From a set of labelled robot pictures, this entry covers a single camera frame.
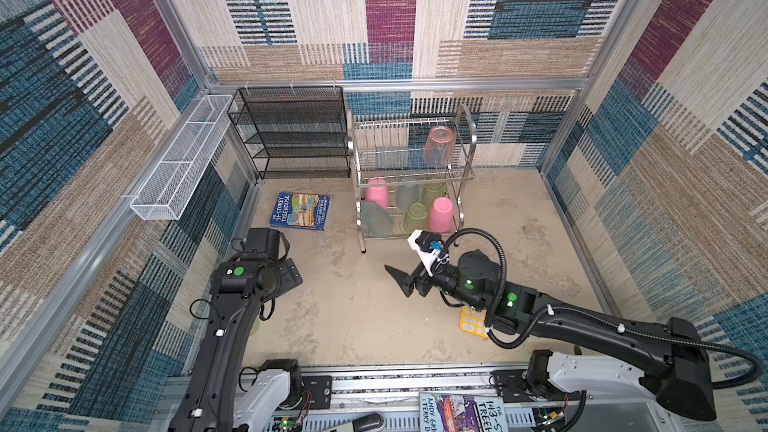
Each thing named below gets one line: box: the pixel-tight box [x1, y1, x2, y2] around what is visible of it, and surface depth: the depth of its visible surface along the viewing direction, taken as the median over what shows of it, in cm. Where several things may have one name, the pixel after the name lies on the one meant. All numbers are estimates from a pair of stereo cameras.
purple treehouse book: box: [419, 392, 508, 432], surface depth 70 cm
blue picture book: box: [269, 192, 332, 232], surface depth 108 cm
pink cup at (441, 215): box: [430, 197, 453, 233], surface depth 93 cm
